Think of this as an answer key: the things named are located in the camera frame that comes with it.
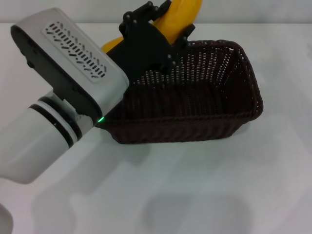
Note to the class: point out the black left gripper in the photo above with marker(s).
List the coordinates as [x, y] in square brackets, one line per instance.
[143, 51]

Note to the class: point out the dark brown woven basket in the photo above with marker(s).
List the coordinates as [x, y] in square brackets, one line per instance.
[195, 107]

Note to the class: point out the yellow banana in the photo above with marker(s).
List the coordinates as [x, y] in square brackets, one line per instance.
[178, 17]

